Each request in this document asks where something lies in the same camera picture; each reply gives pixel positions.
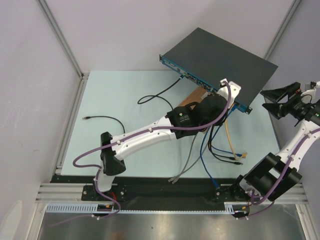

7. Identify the aluminium front frame rail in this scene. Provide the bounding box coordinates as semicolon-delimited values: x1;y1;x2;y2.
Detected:
35;183;309;205

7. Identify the left aluminium frame post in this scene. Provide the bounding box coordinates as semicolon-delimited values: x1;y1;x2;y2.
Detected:
36;0;89;80

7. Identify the black thin loose cable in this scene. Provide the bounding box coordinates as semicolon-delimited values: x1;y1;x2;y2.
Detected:
82;114;126;134

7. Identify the black cable teal plug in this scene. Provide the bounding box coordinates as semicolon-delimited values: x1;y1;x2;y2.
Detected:
137;75;185;110

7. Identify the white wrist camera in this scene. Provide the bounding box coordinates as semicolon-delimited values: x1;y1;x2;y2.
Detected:
217;78;242;106
301;81;320;103

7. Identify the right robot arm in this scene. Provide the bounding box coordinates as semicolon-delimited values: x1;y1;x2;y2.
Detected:
229;81;320;205

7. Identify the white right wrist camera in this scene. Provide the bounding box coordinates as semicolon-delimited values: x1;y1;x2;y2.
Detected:
301;81;320;103

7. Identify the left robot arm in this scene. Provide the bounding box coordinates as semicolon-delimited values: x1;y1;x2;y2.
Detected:
92;94;232;200

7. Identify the aluminium frame post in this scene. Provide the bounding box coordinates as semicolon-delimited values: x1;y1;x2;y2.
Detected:
36;0;89;80
263;0;302;61

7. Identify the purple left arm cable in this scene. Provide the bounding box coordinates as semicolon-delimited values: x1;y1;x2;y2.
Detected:
72;80;233;221

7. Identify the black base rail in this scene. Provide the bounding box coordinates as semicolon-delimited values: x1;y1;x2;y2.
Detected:
50;175;249;212

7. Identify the wooden base board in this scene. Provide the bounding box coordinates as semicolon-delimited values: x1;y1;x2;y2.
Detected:
178;86;213;135

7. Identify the blue ethernet cable plugged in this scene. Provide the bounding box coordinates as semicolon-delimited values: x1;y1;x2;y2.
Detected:
209;104;245;160

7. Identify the white slotted cable duct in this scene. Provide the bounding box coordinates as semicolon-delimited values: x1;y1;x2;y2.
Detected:
46;202;249;215

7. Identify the black ethernet cable plugged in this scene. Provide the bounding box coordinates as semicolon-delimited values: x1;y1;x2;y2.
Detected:
209;124;244;167

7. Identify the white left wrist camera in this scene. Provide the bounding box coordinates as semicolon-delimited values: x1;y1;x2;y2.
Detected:
217;78;242;106

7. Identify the right aluminium frame post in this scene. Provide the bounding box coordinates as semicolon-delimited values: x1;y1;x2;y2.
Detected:
263;0;302;61

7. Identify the blue-faced black network switch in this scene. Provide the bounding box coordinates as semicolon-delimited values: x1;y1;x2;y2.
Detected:
159;27;278;114

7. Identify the black ethernet cable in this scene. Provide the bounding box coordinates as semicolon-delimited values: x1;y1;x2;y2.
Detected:
207;124;236;161
209;124;244;167

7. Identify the blue ethernet cable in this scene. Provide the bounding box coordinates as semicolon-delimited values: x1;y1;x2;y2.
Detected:
209;104;245;160
199;124;220;189

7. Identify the yellow ethernet cable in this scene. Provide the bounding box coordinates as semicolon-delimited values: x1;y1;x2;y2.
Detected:
225;119;249;161

